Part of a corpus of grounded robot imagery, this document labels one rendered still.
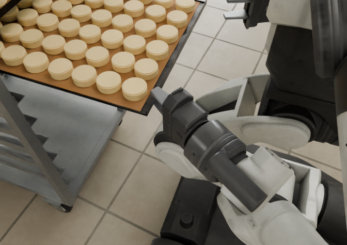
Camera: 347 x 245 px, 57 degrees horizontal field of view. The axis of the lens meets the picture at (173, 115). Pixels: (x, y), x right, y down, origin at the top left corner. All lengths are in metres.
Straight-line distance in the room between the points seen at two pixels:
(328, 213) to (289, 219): 0.64
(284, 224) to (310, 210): 0.62
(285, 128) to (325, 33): 0.41
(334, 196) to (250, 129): 0.44
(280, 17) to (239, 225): 0.30
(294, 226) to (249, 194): 0.08
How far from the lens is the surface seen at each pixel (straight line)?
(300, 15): 0.47
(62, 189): 1.16
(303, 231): 0.43
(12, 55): 0.77
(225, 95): 0.86
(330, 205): 1.08
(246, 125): 0.73
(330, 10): 0.33
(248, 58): 1.91
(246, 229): 0.48
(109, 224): 1.35
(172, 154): 0.90
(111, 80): 0.65
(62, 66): 0.71
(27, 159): 1.15
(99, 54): 0.71
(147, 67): 0.67
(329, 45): 0.33
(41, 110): 1.53
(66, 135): 1.40
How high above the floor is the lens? 1.25
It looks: 52 degrees down
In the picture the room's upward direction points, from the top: straight up
